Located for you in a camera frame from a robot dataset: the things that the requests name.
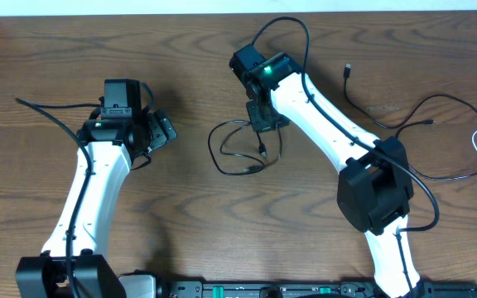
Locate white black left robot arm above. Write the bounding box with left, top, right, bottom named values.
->
left=16, top=79, right=177, bottom=297

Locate black USB cable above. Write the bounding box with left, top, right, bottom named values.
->
left=343, top=63, right=477, bottom=182
left=207, top=119, right=283, bottom=176

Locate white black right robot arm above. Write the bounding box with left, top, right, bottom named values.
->
left=229, top=45, right=420, bottom=297

